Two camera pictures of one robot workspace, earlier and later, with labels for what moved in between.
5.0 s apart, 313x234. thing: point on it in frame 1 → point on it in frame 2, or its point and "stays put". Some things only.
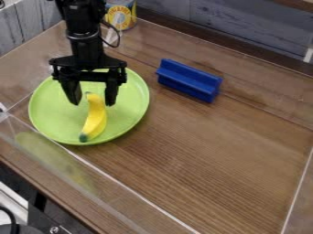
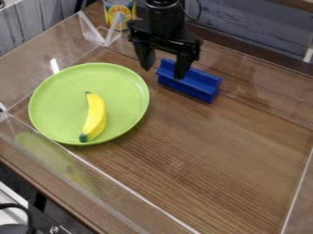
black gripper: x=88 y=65 → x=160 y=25
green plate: x=58 y=121 stays put
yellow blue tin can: x=120 y=14 stays put
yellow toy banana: x=96 y=118 stays put
